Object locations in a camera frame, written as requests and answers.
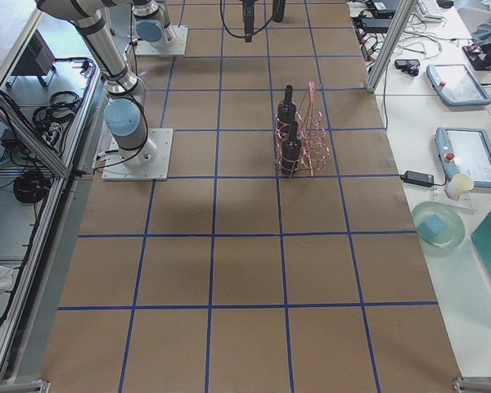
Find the teach pendant near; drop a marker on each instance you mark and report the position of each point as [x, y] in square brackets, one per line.
[465, 151]

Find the grey control box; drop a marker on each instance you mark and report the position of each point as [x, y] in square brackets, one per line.
[37, 60]

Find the teach pendant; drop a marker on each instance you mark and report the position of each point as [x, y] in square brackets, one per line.
[465, 151]
[456, 85]

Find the blue sponge block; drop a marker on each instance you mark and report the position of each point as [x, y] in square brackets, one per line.
[431, 227]

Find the dark wine bottle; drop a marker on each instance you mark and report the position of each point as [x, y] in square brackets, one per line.
[278, 10]

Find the dark wine bottle basket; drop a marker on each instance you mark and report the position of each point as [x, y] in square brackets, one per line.
[291, 147]
[286, 111]

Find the copper wire wine basket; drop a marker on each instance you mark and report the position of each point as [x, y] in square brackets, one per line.
[314, 149]

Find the white paper cup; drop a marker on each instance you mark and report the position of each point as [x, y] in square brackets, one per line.
[458, 185]

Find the aluminium frame post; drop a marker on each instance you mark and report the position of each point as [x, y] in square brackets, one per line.
[397, 27]

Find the black power adapter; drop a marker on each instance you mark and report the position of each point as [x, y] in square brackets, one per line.
[417, 178]

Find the green glass plate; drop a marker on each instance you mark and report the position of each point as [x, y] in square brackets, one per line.
[454, 234]

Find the teach pendant far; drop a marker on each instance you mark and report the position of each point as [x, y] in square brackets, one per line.
[456, 85]

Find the dark wine bottle rear basket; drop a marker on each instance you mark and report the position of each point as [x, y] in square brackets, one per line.
[286, 111]

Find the dark wine bottle front basket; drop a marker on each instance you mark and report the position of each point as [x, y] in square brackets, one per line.
[291, 147]

